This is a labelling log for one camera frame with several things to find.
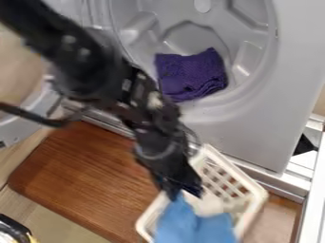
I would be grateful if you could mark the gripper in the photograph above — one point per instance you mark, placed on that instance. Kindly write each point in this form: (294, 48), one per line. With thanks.
(167, 158)

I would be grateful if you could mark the blue cloth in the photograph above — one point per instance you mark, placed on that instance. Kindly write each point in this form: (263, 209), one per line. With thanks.
(190, 224)

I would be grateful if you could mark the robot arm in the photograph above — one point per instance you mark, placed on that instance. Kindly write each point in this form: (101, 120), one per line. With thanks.
(80, 63)

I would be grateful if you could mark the white basket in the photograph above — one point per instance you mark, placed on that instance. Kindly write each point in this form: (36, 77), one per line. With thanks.
(230, 186)

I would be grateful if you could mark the purple cloth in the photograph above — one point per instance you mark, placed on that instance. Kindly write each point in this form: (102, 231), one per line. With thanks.
(190, 74)

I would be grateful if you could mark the washing machine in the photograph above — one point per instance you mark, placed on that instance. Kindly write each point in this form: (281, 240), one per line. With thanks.
(237, 79)

